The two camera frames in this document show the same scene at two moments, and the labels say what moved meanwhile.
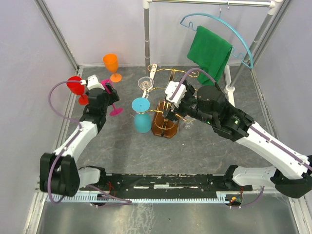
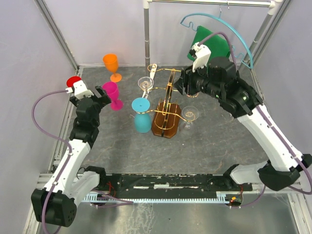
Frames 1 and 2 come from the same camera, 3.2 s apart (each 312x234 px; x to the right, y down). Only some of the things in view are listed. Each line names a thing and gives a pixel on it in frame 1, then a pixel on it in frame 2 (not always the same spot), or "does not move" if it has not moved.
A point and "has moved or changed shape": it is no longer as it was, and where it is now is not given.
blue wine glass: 142,120 does not move
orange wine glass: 111,62 does not move
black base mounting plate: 170,186 does not move
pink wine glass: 116,111 has moved or changed shape
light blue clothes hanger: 194,28 does not move
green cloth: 210,53 does not move
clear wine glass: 146,83 does not move
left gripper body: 110,98 → 95,100
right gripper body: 185,106 → 194,79
